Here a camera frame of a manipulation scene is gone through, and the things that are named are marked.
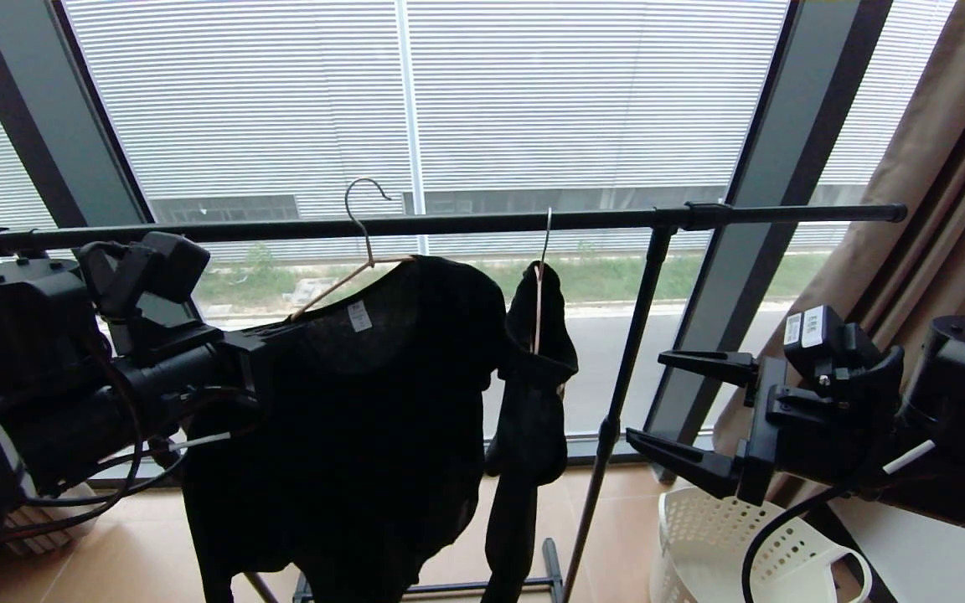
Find pink clothes hanger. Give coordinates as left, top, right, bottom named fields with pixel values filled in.
left=529, top=207, right=554, bottom=357
left=288, top=177, right=418, bottom=323

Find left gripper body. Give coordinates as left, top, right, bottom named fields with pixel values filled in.
left=18, top=328, right=276, bottom=497

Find black shorts with white cord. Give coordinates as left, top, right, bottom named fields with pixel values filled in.
left=481, top=260, right=581, bottom=603

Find window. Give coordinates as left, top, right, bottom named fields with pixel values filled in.
left=0, top=0, right=957, bottom=487

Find black clothes rack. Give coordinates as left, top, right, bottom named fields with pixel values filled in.
left=0, top=203, right=909, bottom=603

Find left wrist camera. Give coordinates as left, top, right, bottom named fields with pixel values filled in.
left=76, top=231, right=224, bottom=357

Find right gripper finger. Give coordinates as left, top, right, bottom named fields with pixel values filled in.
left=657, top=349, right=760, bottom=388
left=625, top=427, right=745, bottom=502

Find white laundry basket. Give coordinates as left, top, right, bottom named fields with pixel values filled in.
left=648, top=486, right=874, bottom=603

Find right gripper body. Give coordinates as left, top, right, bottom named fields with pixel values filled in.
left=736, top=356, right=904, bottom=507

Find black garment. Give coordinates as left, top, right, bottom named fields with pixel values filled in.
left=179, top=255, right=510, bottom=603

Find brown curtain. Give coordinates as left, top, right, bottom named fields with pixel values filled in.
left=710, top=0, right=965, bottom=508
left=0, top=482, right=100, bottom=558

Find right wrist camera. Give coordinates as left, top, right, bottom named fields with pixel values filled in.
left=763, top=305, right=906, bottom=415

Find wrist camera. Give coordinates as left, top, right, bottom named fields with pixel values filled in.
left=76, top=231, right=224, bottom=357
left=763, top=305, right=906, bottom=415

